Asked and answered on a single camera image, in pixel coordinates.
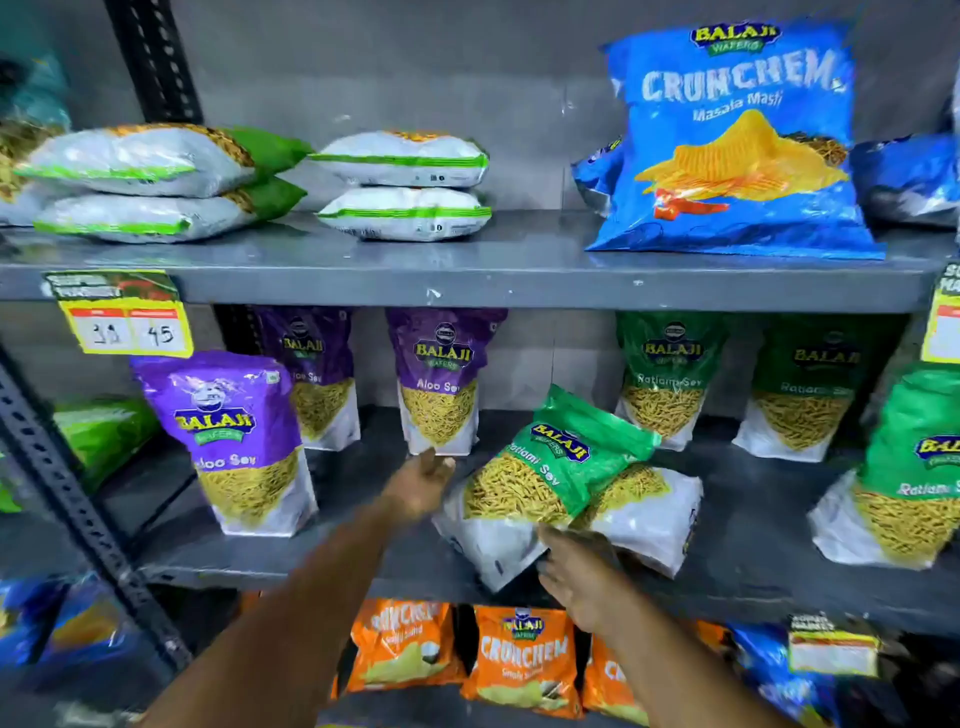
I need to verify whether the person's left hand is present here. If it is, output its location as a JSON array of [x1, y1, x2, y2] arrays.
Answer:
[[378, 448, 457, 525]]

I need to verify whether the person's right hand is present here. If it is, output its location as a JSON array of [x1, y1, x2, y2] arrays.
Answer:
[[535, 523, 636, 636]]

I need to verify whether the green noodle snack packet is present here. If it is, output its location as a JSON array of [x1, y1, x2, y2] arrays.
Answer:
[[732, 313, 909, 463], [577, 463, 705, 580], [615, 312, 729, 453], [433, 384, 663, 594], [807, 365, 960, 571], [52, 396, 160, 495]]

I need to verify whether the person's left forearm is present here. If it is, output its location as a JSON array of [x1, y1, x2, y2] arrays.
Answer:
[[138, 495, 414, 728]]

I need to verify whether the purple noodle snack packet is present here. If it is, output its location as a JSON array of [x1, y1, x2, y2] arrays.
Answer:
[[255, 306, 361, 453], [129, 351, 318, 538], [386, 307, 509, 457]]

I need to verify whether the orange chips bag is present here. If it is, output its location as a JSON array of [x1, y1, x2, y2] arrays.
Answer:
[[582, 621, 732, 727], [346, 598, 468, 693], [461, 606, 584, 720]]

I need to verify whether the grey metal shelf board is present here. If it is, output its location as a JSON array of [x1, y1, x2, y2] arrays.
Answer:
[[0, 210, 960, 315], [97, 408, 960, 639]]

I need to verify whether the white green lying snack packet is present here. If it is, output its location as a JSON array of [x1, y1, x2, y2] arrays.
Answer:
[[15, 123, 312, 198], [0, 120, 69, 228], [309, 131, 490, 189], [316, 187, 493, 243], [33, 177, 307, 245]]

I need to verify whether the yellow price label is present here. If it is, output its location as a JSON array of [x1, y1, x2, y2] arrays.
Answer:
[[921, 262, 960, 365], [42, 270, 195, 359], [787, 615, 880, 678]]

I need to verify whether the large blue chips bag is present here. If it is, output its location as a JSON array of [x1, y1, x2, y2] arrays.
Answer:
[[587, 18, 886, 261]]

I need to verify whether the teal snack packet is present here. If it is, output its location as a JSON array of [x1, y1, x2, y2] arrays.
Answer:
[[0, 52, 72, 129]]

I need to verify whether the black perforated shelf post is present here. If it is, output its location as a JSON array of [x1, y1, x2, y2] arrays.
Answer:
[[0, 345, 193, 670], [105, 0, 264, 357]]

